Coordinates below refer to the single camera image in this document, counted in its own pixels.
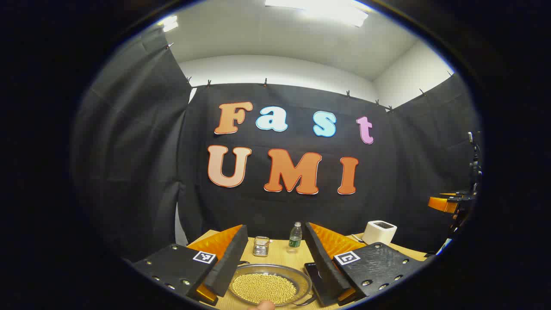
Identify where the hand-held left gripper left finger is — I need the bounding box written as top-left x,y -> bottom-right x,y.
123,224 -> 249,307

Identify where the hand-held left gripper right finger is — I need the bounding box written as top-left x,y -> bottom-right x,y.
304,222 -> 427,307

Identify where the black induction cooktop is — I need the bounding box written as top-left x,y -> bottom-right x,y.
304,262 -> 328,302

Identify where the stainless steel pot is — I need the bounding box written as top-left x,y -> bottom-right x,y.
227,260 -> 317,307

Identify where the pile of soybeans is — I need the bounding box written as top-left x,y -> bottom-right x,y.
232,273 -> 297,304

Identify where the clear plastic water bottle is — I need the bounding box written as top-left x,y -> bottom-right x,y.
288,222 -> 303,254

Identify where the white toaster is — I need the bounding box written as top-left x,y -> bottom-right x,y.
362,220 -> 397,246

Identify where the black backdrop cloth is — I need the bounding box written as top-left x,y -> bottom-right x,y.
71,26 -> 483,263

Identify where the ceiling light panel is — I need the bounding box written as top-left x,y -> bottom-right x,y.
265,0 -> 370,27
157,15 -> 179,33

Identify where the wire mesh utensil holder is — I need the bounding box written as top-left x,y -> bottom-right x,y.
253,236 -> 271,257

